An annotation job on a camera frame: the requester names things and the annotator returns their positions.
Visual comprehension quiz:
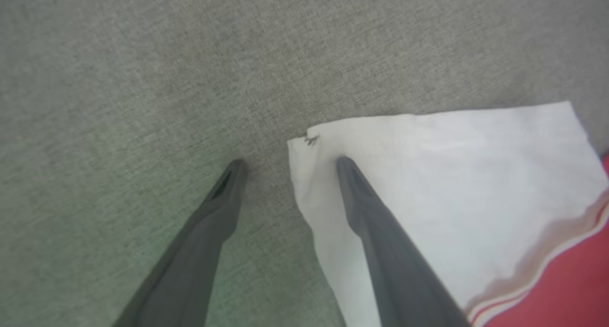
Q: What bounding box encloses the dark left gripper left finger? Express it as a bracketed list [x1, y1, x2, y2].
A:
[112, 158, 248, 327]

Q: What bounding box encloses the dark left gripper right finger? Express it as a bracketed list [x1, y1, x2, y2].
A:
[336, 156, 472, 327]

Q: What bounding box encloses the red and white shirt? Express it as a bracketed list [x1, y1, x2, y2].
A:
[287, 101, 609, 327]

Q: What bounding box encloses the grey fabric sofa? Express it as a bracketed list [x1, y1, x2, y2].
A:
[0, 0, 609, 327]

